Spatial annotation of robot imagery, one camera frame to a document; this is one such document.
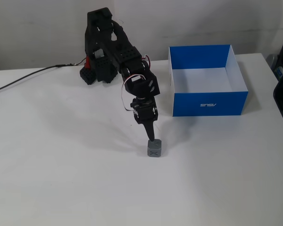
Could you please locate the gray device with blue label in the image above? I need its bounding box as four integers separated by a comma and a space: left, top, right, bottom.
266, 53, 283, 82

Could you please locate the red servo wire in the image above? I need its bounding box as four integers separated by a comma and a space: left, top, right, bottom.
142, 55, 153, 69

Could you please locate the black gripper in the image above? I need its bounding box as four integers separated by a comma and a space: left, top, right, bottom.
131, 97, 159, 142

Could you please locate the white servo wire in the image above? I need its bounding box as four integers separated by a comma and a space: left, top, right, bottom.
120, 74, 147, 112

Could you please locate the black power cable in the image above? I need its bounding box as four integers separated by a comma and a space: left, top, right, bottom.
0, 64, 74, 95

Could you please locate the gray cube with letters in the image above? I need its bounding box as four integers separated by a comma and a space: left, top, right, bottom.
146, 139, 163, 158

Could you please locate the blue and white cardboard box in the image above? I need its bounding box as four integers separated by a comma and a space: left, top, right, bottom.
167, 44, 249, 117

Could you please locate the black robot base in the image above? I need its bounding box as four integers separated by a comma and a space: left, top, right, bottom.
79, 56, 119, 86

